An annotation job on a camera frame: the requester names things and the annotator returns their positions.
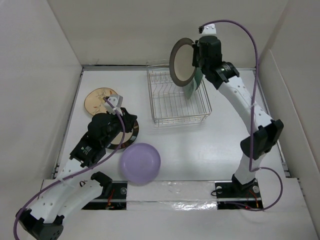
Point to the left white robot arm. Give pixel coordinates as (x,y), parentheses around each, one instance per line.
(44,215)

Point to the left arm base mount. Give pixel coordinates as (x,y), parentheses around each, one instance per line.
(115,199)

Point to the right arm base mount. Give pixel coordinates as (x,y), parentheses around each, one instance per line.
(228,198)

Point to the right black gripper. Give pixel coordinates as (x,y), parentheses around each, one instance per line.
(196,49)

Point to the teal round plate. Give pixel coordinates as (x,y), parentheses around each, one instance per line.
(198,78)

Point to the teal rectangular ceramic plate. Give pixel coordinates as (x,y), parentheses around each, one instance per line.
(189,89)

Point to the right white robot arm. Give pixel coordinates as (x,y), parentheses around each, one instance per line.
(263,130)

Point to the black mosaic rimmed plate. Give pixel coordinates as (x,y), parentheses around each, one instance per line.
(129,138)

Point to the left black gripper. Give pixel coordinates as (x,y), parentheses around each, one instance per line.
(129,119)

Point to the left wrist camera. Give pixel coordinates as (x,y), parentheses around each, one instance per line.
(113,104)

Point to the brown rimmed cream plate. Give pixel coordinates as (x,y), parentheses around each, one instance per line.
(181,69)

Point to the purple plastic plate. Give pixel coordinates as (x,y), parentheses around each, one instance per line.
(140,163)

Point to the metal wire dish rack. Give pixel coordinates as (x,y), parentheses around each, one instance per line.
(169,106)

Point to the tan floral round plate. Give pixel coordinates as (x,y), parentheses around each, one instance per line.
(94,102)

